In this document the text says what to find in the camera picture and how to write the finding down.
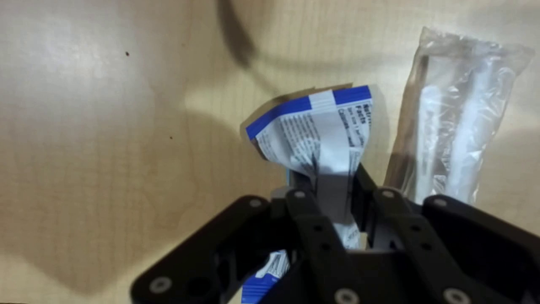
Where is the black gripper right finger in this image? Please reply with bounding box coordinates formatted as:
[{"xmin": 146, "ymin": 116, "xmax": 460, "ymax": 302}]
[{"xmin": 352, "ymin": 168, "xmax": 540, "ymax": 304}]

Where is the blue and white packet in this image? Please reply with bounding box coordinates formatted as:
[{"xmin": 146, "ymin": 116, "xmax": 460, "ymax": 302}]
[{"xmin": 239, "ymin": 82, "xmax": 374, "ymax": 304}]

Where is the clear plastic cutlery packet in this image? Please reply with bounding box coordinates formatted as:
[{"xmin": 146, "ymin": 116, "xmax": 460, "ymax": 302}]
[{"xmin": 384, "ymin": 26, "xmax": 534, "ymax": 202}]

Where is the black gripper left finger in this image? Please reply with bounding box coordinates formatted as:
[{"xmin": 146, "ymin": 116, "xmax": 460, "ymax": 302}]
[{"xmin": 129, "ymin": 173, "xmax": 360, "ymax": 304}]

